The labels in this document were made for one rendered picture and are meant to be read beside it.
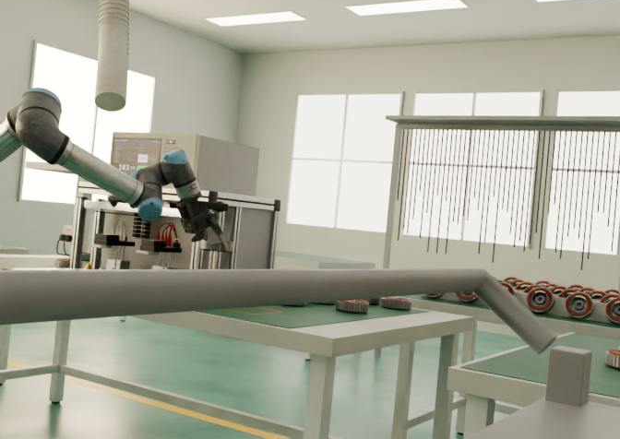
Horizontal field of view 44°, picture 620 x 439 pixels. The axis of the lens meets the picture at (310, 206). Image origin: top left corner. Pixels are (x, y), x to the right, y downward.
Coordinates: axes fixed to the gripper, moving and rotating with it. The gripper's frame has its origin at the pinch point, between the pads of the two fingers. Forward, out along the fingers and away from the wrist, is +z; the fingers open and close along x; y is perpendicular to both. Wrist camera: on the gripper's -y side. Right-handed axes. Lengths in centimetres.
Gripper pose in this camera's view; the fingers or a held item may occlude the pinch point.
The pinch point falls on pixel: (218, 247)
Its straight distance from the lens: 255.6
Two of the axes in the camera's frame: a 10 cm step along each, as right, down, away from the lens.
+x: 5.9, 0.4, -8.1
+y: -7.4, 4.3, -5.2
